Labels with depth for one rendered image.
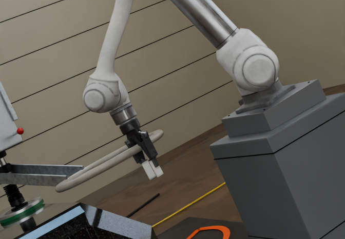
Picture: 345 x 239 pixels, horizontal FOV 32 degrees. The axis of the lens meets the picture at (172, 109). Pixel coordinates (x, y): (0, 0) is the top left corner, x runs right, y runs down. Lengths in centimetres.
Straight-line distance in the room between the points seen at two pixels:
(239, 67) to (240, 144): 34
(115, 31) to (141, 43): 641
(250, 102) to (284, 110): 15
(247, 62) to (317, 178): 49
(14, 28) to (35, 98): 94
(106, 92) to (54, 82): 598
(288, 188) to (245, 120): 31
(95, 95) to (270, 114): 61
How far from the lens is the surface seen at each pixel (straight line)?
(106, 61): 207
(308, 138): 213
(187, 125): 863
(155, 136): 230
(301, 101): 220
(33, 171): 284
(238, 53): 198
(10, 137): 285
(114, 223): 241
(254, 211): 232
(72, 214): 238
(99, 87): 202
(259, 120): 213
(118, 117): 221
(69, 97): 801
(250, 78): 195
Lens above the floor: 117
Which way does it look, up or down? 4 degrees down
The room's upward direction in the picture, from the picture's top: 24 degrees counter-clockwise
